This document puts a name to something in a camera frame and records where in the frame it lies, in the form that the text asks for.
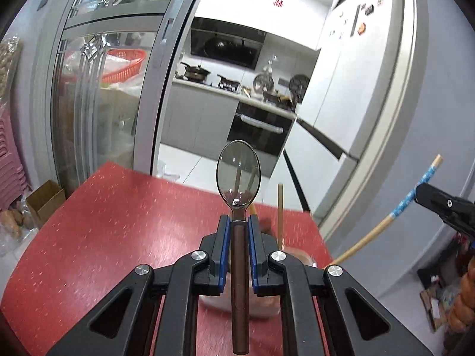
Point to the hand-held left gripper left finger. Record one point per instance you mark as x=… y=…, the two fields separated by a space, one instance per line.
x=223 y=252

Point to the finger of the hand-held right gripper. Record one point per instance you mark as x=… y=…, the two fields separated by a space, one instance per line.
x=445 y=204

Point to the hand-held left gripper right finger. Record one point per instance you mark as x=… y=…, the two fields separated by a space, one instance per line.
x=254 y=256

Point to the blue patterned chopstick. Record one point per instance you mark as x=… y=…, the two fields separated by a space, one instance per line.
x=404 y=200

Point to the wooden chopstick with engraved mark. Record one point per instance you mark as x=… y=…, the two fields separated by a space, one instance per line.
x=281 y=211

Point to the bag of orange fruit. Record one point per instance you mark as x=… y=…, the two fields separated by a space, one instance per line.
x=464 y=296

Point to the black built-in oven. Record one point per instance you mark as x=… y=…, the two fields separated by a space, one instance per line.
x=259 y=133

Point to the white refrigerator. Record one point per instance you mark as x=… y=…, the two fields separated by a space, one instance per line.
x=356 y=81

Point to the white kitchen counter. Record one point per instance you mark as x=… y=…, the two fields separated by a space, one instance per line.
x=207 y=87

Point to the black cooking pot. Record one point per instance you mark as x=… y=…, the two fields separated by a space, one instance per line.
x=228 y=81

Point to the round metal pan lid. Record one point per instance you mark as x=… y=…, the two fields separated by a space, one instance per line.
x=300 y=84
x=263 y=82

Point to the glass sliding door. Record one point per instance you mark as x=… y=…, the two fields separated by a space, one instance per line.
x=111 y=118

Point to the black wok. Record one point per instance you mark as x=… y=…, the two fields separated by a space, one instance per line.
x=195 y=71

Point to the open cardboard box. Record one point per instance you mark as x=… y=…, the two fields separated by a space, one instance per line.
x=44 y=200

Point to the black range hood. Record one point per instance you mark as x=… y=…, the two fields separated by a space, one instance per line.
x=226 y=46

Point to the group of fridge magnets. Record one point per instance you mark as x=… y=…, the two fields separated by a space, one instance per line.
x=365 y=9

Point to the pile of sweet potatoes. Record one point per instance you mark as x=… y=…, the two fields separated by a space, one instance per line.
x=15 y=222

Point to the red plastic basket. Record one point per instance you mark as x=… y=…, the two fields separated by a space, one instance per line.
x=124 y=65

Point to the stack of pink stools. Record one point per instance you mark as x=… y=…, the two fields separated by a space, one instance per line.
x=13 y=155

